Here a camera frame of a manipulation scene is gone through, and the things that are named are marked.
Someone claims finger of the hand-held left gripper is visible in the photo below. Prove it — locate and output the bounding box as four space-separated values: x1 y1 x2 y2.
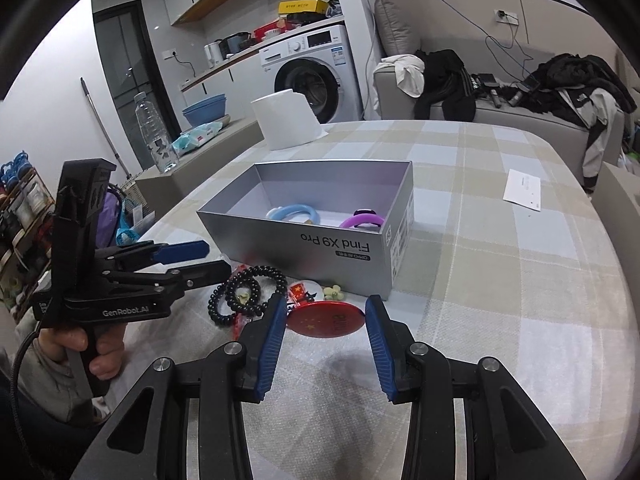
100 260 232 303
95 240 211 273

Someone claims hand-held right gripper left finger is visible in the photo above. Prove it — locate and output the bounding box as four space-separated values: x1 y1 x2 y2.
70 292 290 480

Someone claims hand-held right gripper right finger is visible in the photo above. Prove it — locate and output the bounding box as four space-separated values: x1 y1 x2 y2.
365 295 588 480

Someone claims red cord ornament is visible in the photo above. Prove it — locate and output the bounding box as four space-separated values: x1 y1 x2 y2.
231 312 253 342

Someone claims red round badge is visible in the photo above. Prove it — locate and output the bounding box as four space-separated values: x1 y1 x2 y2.
286 301 368 337

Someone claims black bead bracelet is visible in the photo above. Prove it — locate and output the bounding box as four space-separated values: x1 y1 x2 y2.
208 266 288 328

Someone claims small red flag badge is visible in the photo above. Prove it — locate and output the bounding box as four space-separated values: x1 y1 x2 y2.
288 280 326 306

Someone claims grey cardboard box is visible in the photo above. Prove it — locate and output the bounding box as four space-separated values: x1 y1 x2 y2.
196 160 415 297

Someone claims person's left hand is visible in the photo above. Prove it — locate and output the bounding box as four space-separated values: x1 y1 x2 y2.
40 321 126 381

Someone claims purple bag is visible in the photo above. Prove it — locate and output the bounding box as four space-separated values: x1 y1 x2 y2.
95 185 126 248

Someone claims storage shelf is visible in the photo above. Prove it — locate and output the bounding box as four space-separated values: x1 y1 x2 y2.
0 150 57 321

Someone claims grey side cabinet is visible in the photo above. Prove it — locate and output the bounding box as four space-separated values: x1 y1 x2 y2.
135 115 263 223

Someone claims light blue bangle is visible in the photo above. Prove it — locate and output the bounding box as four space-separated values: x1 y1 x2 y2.
266 204 321 225

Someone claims wet wipes pack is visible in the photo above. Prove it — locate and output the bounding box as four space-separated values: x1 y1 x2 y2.
171 122 226 157

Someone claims clear plastic water bottle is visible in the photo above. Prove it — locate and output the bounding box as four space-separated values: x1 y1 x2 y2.
134 91 181 174

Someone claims purple bangle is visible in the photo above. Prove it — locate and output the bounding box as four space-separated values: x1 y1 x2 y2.
339 208 387 231

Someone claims blue plastic basin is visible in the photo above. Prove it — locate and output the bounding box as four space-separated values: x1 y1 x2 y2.
181 93 228 127

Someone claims dark glass door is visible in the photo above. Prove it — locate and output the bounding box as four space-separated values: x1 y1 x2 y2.
92 2 181 171

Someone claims white paper card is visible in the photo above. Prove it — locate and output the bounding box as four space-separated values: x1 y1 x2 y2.
504 169 543 211

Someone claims red basket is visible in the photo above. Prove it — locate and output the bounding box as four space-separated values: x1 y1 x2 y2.
252 20 288 41

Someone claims white washing machine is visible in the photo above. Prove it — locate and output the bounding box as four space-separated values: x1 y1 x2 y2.
259 24 365 126

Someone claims black striped garment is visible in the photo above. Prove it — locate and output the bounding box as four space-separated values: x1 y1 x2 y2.
414 50 478 122

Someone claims yellow cardboard box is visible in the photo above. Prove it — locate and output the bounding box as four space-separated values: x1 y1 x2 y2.
278 0 331 17

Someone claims grey sofa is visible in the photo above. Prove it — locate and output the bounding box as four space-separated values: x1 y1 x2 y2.
372 67 640 191

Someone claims white garment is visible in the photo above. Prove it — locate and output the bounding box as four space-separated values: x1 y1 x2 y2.
380 52 426 98

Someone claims beige side table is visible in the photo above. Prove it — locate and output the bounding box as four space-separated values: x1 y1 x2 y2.
595 162 640 223

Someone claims grey pillow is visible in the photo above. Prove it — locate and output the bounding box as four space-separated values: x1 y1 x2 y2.
374 0 421 58

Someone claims pile of dark jackets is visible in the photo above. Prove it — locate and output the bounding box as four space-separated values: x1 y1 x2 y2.
530 52 638 191

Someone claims mop handle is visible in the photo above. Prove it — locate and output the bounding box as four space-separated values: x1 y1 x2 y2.
80 77 126 181

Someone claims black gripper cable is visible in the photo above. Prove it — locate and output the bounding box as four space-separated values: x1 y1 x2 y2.
9 327 45 441

